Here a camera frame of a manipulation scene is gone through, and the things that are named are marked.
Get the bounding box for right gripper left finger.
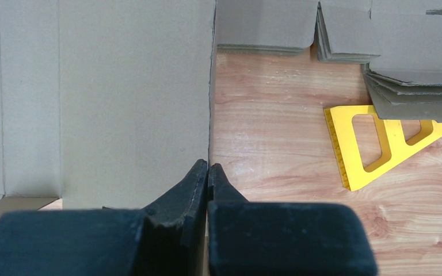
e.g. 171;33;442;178
0;159;208;275

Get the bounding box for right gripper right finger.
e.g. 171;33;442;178
207;164;378;275

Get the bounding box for cardboard box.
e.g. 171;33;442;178
0;1;216;215

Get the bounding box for yellow plastic wedge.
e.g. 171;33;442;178
323;105;442;191

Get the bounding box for stack of flat cardboard sheets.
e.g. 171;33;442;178
215;1;442;122

